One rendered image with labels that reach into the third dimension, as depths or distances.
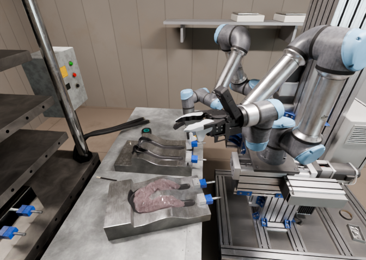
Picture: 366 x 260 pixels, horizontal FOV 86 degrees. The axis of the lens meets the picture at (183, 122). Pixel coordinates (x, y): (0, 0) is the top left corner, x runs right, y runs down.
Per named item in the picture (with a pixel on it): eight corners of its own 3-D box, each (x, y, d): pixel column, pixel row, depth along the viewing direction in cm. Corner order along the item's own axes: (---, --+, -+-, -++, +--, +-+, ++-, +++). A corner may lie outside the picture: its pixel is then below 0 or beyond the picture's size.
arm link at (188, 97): (196, 89, 118) (184, 92, 114) (197, 106, 123) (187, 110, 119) (188, 87, 124) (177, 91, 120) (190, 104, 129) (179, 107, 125)
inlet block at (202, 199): (219, 196, 110) (220, 190, 107) (222, 204, 106) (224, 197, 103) (196, 200, 108) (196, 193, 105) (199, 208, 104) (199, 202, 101)
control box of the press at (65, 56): (116, 187, 217) (77, 47, 137) (104, 212, 192) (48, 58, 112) (96, 185, 219) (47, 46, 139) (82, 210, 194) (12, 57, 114)
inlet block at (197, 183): (213, 181, 119) (213, 174, 116) (215, 187, 115) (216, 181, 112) (191, 184, 117) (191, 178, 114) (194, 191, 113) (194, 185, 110)
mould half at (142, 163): (193, 150, 147) (194, 135, 140) (191, 177, 125) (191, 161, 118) (128, 146, 151) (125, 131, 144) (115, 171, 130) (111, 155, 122)
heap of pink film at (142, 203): (179, 181, 115) (179, 172, 110) (185, 209, 100) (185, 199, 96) (133, 189, 110) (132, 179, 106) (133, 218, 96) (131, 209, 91)
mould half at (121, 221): (196, 181, 123) (197, 168, 117) (210, 220, 101) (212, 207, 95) (113, 195, 114) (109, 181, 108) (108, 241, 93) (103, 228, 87)
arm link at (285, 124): (275, 132, 109) (282, 110, 101) (296, 147, 98) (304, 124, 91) (258, 137, 105) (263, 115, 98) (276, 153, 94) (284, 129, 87)
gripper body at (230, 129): (213, 143, 60) (246, 135, 63) (213, 118, 56) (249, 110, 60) (201, 132, 66) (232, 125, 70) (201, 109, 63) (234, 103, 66)
